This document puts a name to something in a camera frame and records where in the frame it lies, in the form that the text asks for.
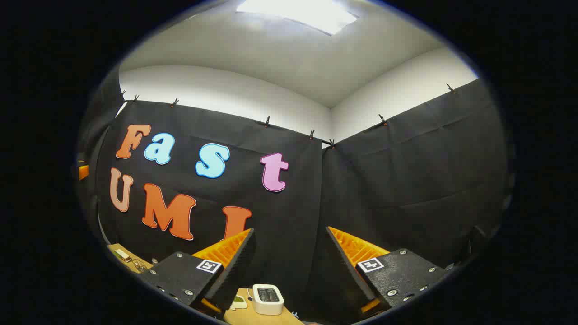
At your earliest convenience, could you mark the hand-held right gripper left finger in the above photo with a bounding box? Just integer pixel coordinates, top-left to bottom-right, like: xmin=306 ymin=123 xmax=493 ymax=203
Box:
xmin=138 ymin=228 xmax=258 ymax=320

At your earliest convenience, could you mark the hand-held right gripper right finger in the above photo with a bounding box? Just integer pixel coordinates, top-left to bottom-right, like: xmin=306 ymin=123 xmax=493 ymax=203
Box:
xmin=325 ymin=226 xmax=454 ymax=317

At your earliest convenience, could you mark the white toaster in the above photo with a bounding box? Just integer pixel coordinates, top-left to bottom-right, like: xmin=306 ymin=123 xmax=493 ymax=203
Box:
xmin=252 ymin=283 xmax=285 ymax=316

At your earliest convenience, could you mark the black backdrop cloth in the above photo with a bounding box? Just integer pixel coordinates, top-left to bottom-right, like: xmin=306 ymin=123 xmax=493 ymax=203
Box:
xmin=75 ymin=68 xmax=515 ymax=323

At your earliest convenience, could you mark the row of black clips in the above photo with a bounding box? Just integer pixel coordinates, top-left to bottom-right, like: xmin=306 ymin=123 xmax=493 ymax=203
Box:
xmin=120 ymin=83 xmax=457 ymax=149

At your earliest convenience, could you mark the ceiling light panel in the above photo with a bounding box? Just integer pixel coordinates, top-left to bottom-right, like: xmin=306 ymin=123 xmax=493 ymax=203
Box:
xmin=235 ymin=0 xmax=359 ymax=36

